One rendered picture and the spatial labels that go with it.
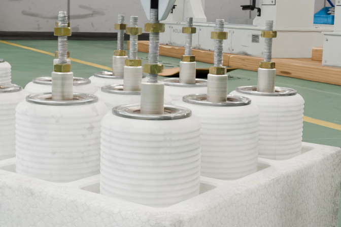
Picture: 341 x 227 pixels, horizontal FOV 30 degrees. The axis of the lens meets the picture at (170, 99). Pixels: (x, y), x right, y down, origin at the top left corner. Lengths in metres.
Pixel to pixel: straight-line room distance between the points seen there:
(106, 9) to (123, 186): 6.78
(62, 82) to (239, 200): 0.22
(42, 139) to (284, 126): 0.29
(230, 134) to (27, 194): 0.21
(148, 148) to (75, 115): 0.11
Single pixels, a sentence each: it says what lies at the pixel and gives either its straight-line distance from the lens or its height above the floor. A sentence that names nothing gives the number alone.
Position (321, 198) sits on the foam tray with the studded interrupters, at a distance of 0.81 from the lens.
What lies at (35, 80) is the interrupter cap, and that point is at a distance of 0.83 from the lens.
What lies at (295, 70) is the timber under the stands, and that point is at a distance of 3.62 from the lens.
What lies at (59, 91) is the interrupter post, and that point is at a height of 0.26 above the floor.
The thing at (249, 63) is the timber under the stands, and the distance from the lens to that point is 3.99.
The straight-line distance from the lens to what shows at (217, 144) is 0.66.
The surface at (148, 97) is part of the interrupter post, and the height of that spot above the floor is 0.27.
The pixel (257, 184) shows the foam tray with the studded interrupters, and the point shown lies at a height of 0.18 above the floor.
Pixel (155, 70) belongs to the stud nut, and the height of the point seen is 0.29.
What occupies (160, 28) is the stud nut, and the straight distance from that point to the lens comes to 0.59.
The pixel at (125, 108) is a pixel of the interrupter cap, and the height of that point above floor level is 0.25.
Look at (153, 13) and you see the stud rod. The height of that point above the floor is 0.34.
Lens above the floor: 0.35
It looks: 8 degrees down
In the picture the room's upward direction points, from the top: 2 degrees clockwise
